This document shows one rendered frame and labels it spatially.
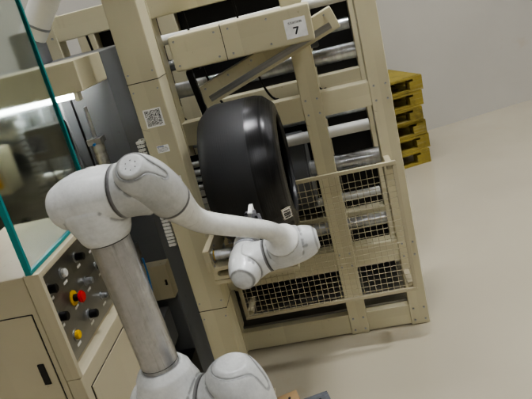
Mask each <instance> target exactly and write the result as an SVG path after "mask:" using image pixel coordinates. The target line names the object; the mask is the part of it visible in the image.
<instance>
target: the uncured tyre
mask: <svg viewBox="0 0 532 399"><path fill-rule="evenodd" d="M197 151H198V158H199V168H200V172H201V177H202V181H203V187H204V191H205V194H206V197H207V202H208V204H209V207H210V209H211V211H212V212H216V213H222V214H227V215H237V216H242V217H244V213H245V212H246V211H248V207H249V204H251V203H252V204H253V207H254V210H256V213H260V216H261V218H262V219H263V220H268V221H271V222H275V223H278V224H281V223H286V224H290V225H296V226H297V225H298V221H299V215H298V193H297V187H296V182H295V174H294V169H293V165H292V161H291V154H290V151H289V147H288V144H287V138H286V135H285V131H284V129H283V125H282V122H281V119H280V117H279V113H278V112H277V109H276V107H275V105H274V103H273V102H272V101H270V100H269V99H267V98H265V97H263V96H250V97H244V98H240V99H237V100H233V101H227V102H223V103H219V104H214V105H212V106H211V107H210V108H207V109H206V111H205V113H204V114H203V115H202V117H201V118H200V120H199V123H198V127H197ZM289 206H291V210H292V213H293V217H291V218H289V219H287V220H285V221H284V219H283V215H282V212H281V210H282V209H284V208H286V207H289Z"/></svg>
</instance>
